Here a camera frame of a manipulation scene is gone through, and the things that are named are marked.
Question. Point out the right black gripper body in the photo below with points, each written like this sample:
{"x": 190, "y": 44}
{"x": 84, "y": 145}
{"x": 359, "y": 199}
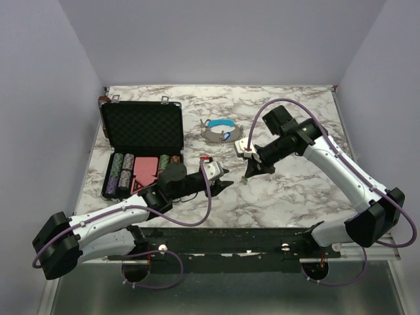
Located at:
{"x": 270, "y": 153}

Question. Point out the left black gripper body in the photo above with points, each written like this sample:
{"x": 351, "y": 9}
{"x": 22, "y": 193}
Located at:
{"x": 194, "y": 186}

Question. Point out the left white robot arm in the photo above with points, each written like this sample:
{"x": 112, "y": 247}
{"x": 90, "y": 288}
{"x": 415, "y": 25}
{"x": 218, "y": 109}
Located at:
{"x": 63, "y": 242}

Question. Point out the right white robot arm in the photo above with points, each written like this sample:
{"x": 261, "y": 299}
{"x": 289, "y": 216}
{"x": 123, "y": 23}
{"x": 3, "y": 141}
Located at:
{"x": 376, "y": 206}

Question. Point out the green red chip stack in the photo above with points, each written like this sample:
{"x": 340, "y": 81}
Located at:
{"x": 164, "y": 160}

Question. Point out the blue silicone band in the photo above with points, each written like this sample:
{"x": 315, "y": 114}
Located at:
{"x": 218, "y": 122}

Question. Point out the pink playing card deck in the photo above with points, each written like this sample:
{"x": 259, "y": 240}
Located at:
{"x": 145, "y": 166}

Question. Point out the black poker chip case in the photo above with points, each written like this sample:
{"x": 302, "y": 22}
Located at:
{"x": 144, "y": 129}

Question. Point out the grey poker chip stack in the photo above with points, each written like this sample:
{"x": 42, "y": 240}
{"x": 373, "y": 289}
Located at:
{"x": 128, "y": 162}

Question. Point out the grey lower chip stack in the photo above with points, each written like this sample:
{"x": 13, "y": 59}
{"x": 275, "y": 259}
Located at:
{"x": 124, "y": 181}

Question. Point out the green poker chip stack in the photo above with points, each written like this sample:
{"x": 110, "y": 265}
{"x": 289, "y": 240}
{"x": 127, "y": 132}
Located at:
{"x": 116, "y": 167}

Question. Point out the purple poker chip stack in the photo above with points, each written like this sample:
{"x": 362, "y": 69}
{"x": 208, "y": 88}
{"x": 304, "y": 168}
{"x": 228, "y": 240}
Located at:
{"x": 112, "y": 186}

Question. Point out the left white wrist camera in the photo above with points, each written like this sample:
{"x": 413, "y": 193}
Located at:
{"x": 213, "y": 170}

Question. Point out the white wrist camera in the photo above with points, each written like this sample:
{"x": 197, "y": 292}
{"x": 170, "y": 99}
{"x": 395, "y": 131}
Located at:
{"x": 244, "y": 149}
{"x": 213, "y": 170}

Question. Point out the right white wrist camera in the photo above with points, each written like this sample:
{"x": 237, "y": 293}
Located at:
{"x": 244, "y": 149}

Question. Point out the black mounting base plate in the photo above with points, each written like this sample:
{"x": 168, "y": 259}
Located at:
{"x": 221, "y": 250}

